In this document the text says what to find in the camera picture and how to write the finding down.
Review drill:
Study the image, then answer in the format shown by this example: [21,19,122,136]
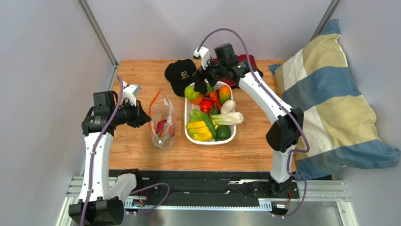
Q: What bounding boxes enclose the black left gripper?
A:
[111,99,151,129]

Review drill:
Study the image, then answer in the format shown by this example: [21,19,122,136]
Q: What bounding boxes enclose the green apple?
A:
[184,85,200,100]

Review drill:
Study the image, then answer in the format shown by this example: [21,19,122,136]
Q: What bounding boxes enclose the orange tangerine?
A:
[190,93,204,105]

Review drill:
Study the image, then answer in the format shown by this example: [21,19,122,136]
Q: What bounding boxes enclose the orange carrot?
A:
[209,91,222,110]

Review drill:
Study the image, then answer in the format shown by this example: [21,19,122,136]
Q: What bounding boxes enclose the clear orange-zip plastic bag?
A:
[148,91,175,151]

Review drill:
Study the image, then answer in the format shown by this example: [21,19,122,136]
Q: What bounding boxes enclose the pink dragon fruit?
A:
[156,120,175,137]

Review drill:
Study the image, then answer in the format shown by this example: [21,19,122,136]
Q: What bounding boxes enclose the orange green mango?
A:
[219,85,231,105]

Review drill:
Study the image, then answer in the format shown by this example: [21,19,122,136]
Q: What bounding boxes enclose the white radish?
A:
[220,100,236,114]

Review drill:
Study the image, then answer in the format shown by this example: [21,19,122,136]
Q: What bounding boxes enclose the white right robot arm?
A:
[192,43,304,193]

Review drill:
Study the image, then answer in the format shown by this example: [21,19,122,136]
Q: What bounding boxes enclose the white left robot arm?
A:
[68,88,151,226]

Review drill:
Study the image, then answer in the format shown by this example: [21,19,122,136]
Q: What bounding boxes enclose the red tomato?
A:
[199,99,214,113]

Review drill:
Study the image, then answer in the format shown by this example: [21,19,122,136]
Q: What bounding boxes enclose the white plastic basket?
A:
[184,80,236,145]

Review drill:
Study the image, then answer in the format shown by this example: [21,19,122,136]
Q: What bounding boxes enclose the black baseball cap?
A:
[164,59,197,97]

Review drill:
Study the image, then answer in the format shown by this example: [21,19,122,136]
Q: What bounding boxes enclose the dark red folded cloth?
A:
[213,54,261,89]

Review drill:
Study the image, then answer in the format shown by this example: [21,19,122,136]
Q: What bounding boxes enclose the green cucumber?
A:
[202,113,218,141]

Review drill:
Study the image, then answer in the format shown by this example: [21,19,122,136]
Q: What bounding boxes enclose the yellow bananas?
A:
[186,121,214,142]

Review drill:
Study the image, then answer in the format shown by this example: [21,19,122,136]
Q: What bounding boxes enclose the white green bok choy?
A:
[210,112,244,126]

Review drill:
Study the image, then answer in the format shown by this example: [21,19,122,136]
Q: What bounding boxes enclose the green avocado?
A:
[217,125,231,141]

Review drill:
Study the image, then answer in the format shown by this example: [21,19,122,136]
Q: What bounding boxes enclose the striped blue yellow pillow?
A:
[269,19,401,180]

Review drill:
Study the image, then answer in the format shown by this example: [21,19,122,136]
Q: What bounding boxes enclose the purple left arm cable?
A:
[80,75,124,226]

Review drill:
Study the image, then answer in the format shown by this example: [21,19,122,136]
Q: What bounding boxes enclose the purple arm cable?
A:
[195,28,311,219]
[80,75,124,226]

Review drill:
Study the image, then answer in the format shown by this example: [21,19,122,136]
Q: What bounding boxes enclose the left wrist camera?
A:
[122,81,142,106]

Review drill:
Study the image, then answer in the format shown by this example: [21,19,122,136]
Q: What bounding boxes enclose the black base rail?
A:
[109,169,302,207]

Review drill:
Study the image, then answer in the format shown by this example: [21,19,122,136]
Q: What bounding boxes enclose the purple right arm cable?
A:
[195,28,311,219]

